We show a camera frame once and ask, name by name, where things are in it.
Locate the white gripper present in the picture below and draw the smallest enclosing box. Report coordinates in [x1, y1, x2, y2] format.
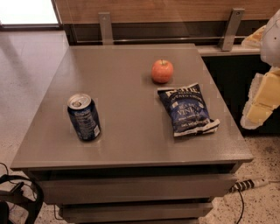
[240, 10, 280, 130]

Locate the blue pepsi can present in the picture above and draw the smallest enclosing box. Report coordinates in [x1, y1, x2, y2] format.
[67, 93, 101, 141]

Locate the blue potato chips bag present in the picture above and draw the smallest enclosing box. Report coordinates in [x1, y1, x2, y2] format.
[157, 83, 220, 137]

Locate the red apple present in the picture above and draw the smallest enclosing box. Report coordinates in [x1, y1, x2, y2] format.
[151, 59, 173, 84]

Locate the grey drawer cabinet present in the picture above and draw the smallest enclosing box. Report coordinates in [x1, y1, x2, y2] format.
[11, 45, 253, 224]

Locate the right metal bracket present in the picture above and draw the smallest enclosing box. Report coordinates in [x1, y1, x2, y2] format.
[219, 8, 245, 52]

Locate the metal bracket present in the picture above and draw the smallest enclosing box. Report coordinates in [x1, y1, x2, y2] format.
[98, 12, 114, 45]
[219, 8, 245, 52]

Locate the black white striped cable sleeve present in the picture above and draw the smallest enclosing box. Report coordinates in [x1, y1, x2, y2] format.
[228, 178, 270, 193]

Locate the black floor cable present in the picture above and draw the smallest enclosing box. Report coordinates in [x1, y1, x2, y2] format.
[234, 189, 245, 224]

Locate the left metal bracket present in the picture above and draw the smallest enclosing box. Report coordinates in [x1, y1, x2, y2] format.
[98, 12, 114, 45]

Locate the black bag with straps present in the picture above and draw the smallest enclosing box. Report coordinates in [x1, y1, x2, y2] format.
[0, 174, 44, 224]

